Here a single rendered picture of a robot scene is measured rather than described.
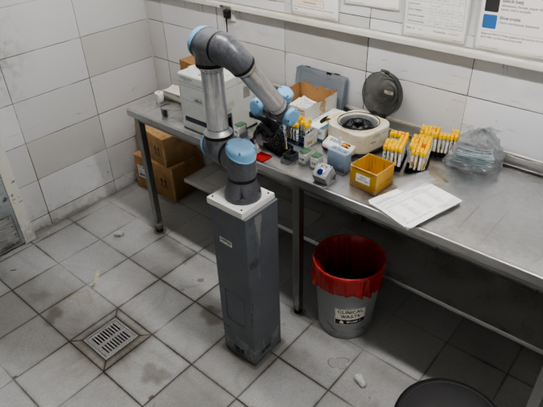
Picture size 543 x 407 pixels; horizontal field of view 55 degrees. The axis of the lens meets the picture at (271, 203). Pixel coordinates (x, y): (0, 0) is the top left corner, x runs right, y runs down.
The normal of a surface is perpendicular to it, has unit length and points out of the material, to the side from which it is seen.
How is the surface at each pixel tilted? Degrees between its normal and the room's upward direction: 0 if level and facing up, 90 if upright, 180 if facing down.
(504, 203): 0
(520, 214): 0
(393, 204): 1
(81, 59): 90
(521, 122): 90
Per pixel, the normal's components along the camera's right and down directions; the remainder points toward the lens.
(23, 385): -0.03, -0.82
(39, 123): 0.76, 0.35
